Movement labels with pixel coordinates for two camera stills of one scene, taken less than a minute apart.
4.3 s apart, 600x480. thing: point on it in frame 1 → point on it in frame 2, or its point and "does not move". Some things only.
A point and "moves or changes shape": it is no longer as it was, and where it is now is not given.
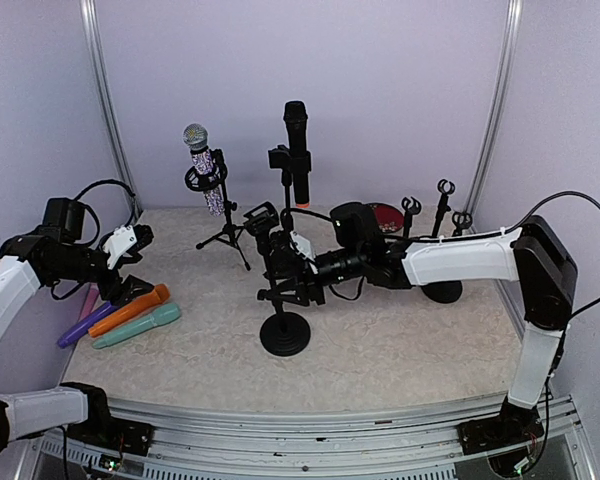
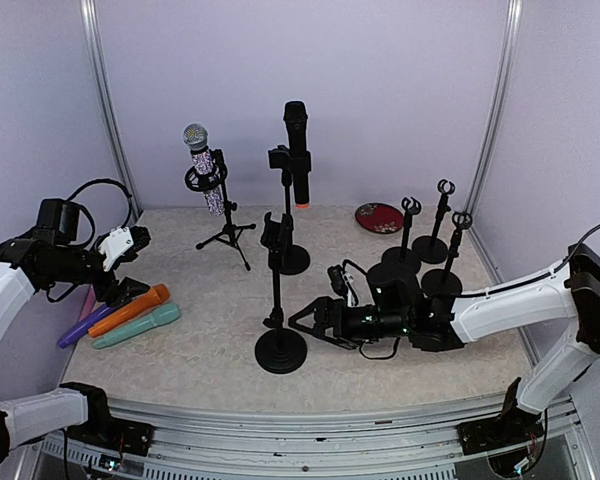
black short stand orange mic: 446,292 does not move
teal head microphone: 164,314 does not move
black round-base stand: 281,334 moves or changes shape
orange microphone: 160,295 does not move
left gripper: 120,294 does not move
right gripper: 303,271 → 323,307
